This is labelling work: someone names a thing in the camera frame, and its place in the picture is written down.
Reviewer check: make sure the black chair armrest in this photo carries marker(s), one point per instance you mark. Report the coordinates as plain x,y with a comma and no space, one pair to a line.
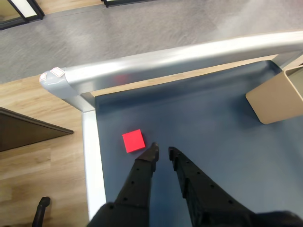
40,210

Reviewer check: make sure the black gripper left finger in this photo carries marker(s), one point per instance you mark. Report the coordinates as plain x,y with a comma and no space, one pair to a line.
137,184

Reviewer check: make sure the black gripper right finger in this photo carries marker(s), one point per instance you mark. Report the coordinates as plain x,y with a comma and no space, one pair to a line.
201,194

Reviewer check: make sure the black framed panel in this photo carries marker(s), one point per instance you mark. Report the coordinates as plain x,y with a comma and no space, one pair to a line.
123,2
23,9

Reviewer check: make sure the red cube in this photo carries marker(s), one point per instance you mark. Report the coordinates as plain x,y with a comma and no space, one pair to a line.
133,141

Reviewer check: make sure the dark brown cabinet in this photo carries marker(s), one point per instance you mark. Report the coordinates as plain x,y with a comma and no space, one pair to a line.
23,132

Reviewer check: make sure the white red-edged sticker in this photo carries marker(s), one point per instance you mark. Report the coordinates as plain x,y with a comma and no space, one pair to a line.
57,72
43,77

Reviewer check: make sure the grey rolled sheet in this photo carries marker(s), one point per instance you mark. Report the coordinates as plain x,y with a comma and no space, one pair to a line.
165,59

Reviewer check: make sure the beige box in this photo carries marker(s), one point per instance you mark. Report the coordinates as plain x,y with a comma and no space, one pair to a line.
274,101

